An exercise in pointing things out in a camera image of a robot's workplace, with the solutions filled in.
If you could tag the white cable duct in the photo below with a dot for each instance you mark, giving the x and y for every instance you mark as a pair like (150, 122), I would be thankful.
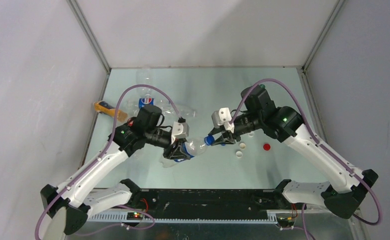
(134, 217)

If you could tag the clear crushed plastic bottle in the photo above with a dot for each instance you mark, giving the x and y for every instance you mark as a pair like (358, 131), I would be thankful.
(194, 146)

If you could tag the clear bottle with blue label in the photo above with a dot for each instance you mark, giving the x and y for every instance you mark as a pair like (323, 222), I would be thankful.
(132, 107)

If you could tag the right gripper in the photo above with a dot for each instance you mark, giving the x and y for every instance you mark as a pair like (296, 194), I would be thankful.
(226, 138)

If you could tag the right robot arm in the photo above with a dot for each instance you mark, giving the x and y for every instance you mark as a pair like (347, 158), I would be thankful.
(346, 185)

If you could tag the red bottle cap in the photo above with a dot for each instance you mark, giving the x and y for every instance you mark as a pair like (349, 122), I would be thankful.
(266, 146)

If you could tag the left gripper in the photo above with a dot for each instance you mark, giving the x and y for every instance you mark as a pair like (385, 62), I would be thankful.
(176, 152)

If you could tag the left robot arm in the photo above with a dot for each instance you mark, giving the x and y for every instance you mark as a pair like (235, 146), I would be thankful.
(71, 203)

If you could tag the orange bottle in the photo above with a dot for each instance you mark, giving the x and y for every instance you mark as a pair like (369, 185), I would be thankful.
(102, 107)

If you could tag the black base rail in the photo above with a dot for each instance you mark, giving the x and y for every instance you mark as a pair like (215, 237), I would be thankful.
(230, 204)

